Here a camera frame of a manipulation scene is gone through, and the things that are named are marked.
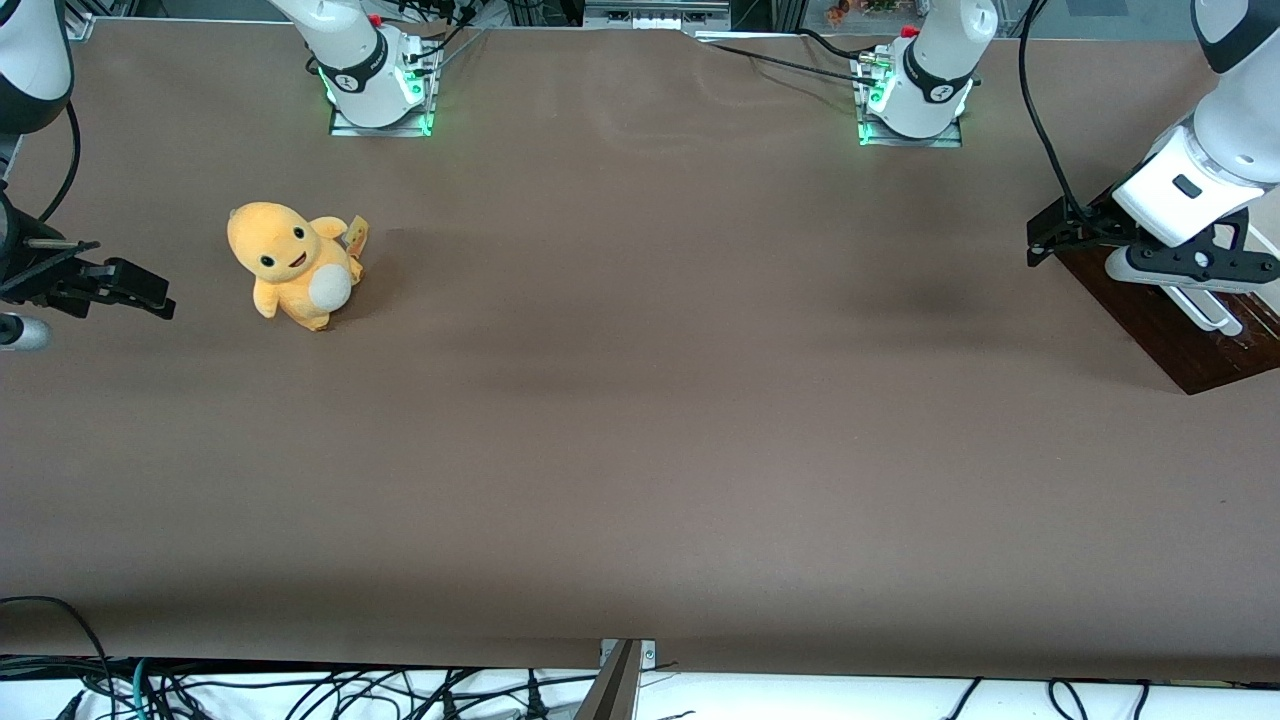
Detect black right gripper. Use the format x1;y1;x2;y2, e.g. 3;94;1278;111
0;238;176;321

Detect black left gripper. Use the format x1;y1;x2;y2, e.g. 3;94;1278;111
1027;198;1141;268

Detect dark wood drawer cabinet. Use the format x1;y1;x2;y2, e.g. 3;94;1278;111
1055;188;1280;398

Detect orange plush toy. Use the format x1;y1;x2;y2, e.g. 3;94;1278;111
226;201;370;333

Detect brown paper table cover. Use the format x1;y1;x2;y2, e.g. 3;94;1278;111
0;18;1280;683

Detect grey power strip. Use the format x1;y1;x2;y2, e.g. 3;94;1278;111
583;0;733;32

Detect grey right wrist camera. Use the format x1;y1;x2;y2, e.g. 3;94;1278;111
0;315;51;352

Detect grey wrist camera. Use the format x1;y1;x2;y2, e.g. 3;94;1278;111
1105;240;1280;298
0;315;51;352

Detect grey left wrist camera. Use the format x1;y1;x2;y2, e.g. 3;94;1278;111
1105;240;1280;298

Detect dark wood drawer without handle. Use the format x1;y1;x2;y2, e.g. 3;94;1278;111
1058;248;1251;397

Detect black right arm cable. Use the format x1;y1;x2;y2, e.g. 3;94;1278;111
38;98;83;226

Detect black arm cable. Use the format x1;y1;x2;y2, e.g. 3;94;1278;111
38;98;83;226
1017;0;1093;226

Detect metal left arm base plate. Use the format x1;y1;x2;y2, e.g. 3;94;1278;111
855;55;966;149

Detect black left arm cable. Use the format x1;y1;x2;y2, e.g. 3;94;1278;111
1017;0;1093;226

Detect short black table cable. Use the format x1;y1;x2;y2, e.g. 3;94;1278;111
795;28;881;63

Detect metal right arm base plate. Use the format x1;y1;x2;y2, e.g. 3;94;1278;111
328;60;439;139

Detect long black table cable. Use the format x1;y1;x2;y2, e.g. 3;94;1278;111
697;38;881;87

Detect black looped cable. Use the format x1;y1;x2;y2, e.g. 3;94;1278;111
0;596;113;720

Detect black cable bundle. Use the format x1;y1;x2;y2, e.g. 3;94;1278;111
400;0;491;73

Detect black tangled cables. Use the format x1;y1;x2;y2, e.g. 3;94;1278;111
150;664;601;720

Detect silver pole bracket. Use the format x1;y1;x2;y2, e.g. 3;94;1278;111
598;638;658;671

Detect grey metal camera pole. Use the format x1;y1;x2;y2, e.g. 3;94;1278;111
575;638;643;720

